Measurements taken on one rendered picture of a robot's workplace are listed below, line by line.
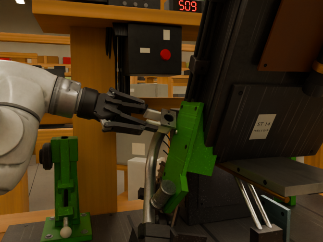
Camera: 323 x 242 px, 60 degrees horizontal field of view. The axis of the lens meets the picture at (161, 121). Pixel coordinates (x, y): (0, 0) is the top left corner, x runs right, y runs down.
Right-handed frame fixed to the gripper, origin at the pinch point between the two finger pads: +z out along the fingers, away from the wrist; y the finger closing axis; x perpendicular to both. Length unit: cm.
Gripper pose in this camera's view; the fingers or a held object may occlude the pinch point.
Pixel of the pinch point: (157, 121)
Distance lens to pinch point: 72.9
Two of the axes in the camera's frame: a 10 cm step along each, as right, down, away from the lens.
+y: -0.1, -7.6, 6.5
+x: -3.8, 6.0, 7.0
